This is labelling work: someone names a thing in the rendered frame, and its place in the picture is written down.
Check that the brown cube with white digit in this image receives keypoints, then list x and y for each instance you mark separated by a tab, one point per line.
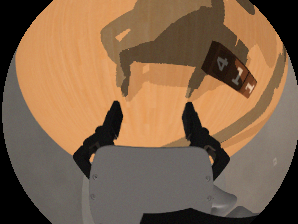
230	69

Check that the brown rectangular tray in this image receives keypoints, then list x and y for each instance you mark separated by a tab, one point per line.
211	58

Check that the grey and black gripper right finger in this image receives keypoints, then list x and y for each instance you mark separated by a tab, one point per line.
199	137

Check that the brown cube with cream number 1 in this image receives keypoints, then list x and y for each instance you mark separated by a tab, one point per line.
248	85

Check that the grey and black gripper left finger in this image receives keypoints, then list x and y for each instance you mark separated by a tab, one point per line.
104	135

